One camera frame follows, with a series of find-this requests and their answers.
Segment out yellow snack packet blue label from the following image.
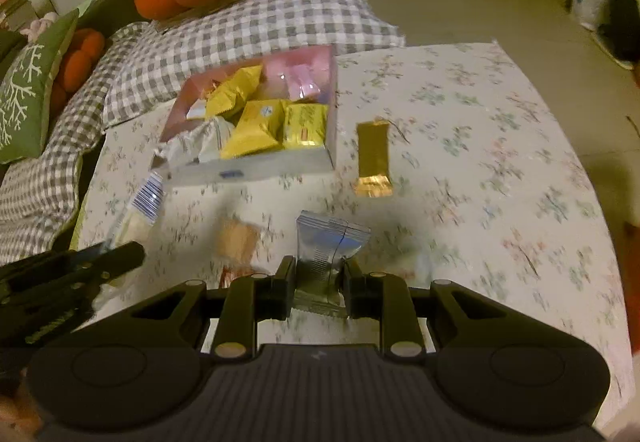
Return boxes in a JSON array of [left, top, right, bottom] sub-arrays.
[[220, 100, 289, 161]]

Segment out pink plush toy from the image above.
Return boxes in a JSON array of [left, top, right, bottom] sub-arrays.
[[22, 15, 59, 44]]

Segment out dark green cushion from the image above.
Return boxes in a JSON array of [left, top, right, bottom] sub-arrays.
[[77, 0, 162, 39]]

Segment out gold snack packet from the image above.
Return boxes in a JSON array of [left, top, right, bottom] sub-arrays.
[[353, 119, 396, 198]]

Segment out pink box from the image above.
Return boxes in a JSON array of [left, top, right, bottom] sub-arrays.
[[152, 44, 338, 188]]

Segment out white packet with barcode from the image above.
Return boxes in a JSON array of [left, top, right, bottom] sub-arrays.
[[106, 171, 167, 254]]

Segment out small orange pumpkin pillow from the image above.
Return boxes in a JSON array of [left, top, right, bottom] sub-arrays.
[[51, 28, 107, 111]]

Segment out green cushion white branch print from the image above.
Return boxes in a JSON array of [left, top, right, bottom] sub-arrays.
[[0, 8, 81, 166]]

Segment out black bag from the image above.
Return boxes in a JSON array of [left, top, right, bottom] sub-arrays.
[[597, 0, 640, 64]]

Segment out silver snack packet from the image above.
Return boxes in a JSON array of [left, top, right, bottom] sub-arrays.
[[291, 209, 372, 319]]

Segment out orange cracker packet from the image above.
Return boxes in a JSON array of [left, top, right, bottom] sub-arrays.
[[216, 216, 262, 269]]

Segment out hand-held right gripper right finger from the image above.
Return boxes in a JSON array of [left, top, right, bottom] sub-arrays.
[[342, 257, 507, 359]]

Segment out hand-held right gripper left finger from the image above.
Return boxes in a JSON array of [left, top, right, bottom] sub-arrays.
[[127, 256, 298, 360]]

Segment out white snack packet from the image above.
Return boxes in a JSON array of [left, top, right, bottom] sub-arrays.
[[152, 117, 237, 179]]

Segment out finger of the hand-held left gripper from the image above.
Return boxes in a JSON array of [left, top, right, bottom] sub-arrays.
[[0, 278, 105, 349], [0, 241, 147, 304]]

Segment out pink snack packet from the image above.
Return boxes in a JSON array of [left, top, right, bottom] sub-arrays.
[[285, 64, 322, 101]]

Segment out white bag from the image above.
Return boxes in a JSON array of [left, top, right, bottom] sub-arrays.
[[571, 0, 614, 31]]

